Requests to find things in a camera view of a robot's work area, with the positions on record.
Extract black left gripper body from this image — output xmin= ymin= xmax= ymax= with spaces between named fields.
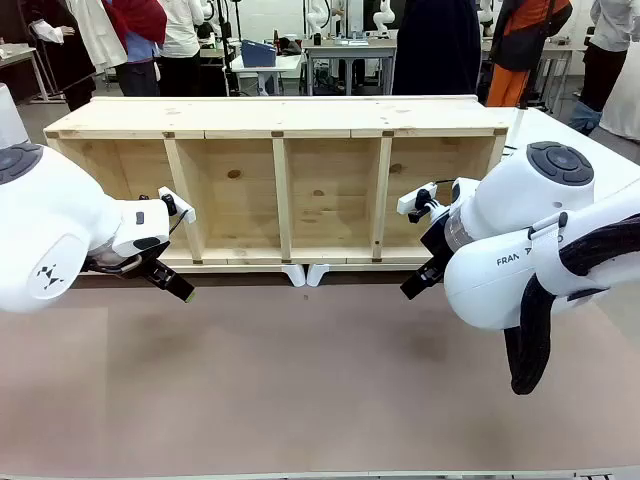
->
xmin=122 ymin=247 xmax=169 ymax=282

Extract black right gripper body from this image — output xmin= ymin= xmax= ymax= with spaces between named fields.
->
xmin=420 ymin=218 xmax=455 ymax=272

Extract wooden riser with white legs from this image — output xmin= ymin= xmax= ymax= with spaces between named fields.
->
xmin=79 ymin=258 xmax=307 ymax=288
xmin=306 ymin=258 xmax=437 ymax=288

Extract light wooden compartment shelf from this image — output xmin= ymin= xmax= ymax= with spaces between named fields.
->
xmin=43 ymin=94 xmax=512 ymax=274

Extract white cylindrical air purifier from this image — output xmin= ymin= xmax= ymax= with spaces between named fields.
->
xmin=0 ymin=82 xmax=31 ymax=151

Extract person in navy clothes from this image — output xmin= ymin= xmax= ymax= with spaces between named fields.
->
xmin=391 ymin=0 xmax=484 ymax=97

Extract grey background table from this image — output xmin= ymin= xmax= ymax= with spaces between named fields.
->
xmin=301 ymin=37 xmax=399 ymax=97

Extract person in red and blue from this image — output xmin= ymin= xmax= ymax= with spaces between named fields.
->
xmin=102 ymin=0 xmax=169 ymax=97

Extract person in white shirt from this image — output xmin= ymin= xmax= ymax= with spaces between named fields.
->
xmin=157 ymin=0 xmax=206 ymax=97

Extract person in orange and black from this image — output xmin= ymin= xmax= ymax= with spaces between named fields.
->
xmin=486 ymin=0 xmax=574 ymax=109

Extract white background table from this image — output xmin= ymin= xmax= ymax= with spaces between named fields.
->
xmin=229 ymin=53 xmax=307 ymax=97

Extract person's legs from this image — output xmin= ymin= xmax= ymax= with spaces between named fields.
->
xmin=23 ymin=0 xmax=97 ymax=112

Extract person in white coat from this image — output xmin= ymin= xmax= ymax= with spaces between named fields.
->
xmin=67 ymin=0 xmax=129 ymax=76

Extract blue plastic box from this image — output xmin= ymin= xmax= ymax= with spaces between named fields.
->
xmin=240 ymin=39 xmax=278 ymax=68

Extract person in light grey shirt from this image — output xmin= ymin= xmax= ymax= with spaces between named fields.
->
xmin=579 ymin=0 xmax=640 ymax=126

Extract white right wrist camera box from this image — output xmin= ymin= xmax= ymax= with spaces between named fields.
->
xmin=396 ymin=182 xmax=439 ymax=224

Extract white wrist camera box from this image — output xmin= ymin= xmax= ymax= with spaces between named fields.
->
xmin=157 ymin=185 xmax=196 ymax=225
xmin=396 ymin=182 xmax=439 ymax=224

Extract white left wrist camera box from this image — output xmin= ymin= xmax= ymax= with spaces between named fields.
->
xmin=157 ymin=185 xmax=196 ymax=225

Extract black braided cable sleeve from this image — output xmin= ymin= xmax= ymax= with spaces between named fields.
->
xmin=502 ymin=213 xmax=640 ymax=397

